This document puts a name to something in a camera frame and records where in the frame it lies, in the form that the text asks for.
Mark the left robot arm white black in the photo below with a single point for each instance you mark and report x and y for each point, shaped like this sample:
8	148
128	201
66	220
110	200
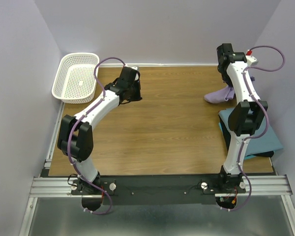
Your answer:
76	132

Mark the purple t shirt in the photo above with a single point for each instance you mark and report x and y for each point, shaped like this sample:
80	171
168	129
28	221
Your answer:
222	95

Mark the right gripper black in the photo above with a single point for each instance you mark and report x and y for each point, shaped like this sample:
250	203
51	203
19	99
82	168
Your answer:
226	80

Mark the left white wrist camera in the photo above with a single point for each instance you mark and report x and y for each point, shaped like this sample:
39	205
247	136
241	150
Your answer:
132	73

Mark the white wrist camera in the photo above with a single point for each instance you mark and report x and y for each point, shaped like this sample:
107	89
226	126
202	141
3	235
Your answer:
251	60
132	73

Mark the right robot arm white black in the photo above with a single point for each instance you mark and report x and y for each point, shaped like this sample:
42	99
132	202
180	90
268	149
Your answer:
244	120

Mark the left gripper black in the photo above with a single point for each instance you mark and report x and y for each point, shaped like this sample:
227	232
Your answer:
133	91

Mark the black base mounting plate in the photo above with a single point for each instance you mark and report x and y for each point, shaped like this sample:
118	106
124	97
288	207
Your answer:
207	189

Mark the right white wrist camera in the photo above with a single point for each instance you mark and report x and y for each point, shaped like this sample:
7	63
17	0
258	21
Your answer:
251	60

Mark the folded teal t shirt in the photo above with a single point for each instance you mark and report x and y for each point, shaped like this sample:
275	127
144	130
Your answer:
267	142

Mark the white plastic laundry basket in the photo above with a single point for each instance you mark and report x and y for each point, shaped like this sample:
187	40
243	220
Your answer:
74	82

